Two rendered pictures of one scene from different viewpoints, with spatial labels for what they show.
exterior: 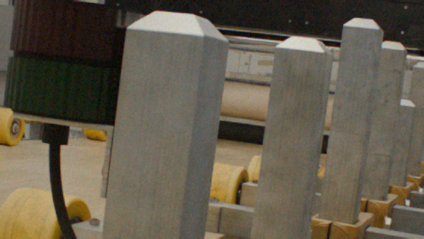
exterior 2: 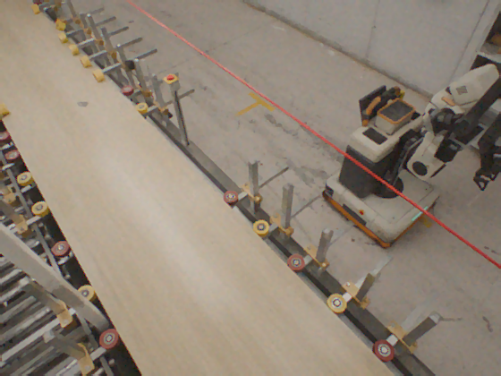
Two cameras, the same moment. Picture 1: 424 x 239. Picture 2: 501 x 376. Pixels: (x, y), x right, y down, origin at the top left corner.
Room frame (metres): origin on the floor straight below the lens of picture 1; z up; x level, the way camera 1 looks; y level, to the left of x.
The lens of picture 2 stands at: (-1.43, 1.39, 2.39)
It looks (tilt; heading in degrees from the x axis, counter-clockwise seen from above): 52 degrees down; 304
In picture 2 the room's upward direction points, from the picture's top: 3 degrees counter-clockwise
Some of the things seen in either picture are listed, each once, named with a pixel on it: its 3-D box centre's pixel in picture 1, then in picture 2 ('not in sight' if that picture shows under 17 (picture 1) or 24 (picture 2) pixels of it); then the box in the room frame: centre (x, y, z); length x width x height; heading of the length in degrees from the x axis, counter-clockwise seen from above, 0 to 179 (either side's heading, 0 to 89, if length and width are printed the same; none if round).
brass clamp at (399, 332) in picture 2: not in sight; (401, 337); (-1.73, 0.74, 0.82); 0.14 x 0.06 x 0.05; 161
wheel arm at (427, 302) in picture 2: not in sight; (407, 323); (-1.74, 0.67, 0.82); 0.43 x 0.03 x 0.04; 71
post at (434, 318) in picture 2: not in sight; (413, 335); (-1.75, 0.75, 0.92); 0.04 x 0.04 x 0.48; 71
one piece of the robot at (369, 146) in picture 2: not in sight; (385, 149); (-1.30, -0.55, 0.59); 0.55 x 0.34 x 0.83; 70
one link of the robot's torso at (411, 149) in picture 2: not in sight; (427, 156); (-1.57, -0.52, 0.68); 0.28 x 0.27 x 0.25; 70
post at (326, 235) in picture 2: not in sight; (320, 255); (-1.28, 0.59, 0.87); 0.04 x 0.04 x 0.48; 71
